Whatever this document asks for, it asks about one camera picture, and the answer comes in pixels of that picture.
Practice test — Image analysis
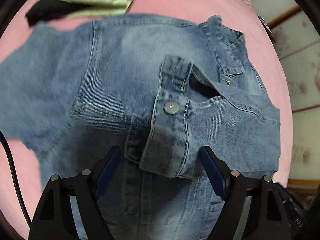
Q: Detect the black cable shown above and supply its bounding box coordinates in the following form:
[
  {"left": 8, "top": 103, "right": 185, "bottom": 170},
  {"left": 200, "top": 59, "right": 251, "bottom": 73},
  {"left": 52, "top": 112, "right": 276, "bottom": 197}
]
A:
[{"left": 0, "top": 130, "right": 33, "bottom": 227}]

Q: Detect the blue denim jacket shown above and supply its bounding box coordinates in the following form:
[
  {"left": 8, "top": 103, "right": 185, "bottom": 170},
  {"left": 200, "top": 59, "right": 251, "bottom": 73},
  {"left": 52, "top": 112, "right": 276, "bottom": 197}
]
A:
[{"left": 0, "top": 13, "right": 281, "bottom": 240}]

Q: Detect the pink bed sheet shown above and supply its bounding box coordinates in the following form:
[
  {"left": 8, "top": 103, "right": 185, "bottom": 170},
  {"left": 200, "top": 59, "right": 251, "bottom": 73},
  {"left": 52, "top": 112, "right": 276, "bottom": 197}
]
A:
[{"left": 0, "top": 0, "right": 293, "bottom": 240}]

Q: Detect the white floral wardrobe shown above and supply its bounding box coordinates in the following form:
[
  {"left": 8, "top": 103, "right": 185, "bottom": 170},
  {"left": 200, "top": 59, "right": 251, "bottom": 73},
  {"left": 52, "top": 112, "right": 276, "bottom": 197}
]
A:
[{"left": 252, "top": 0, "right": 319, "bottom": 200}]

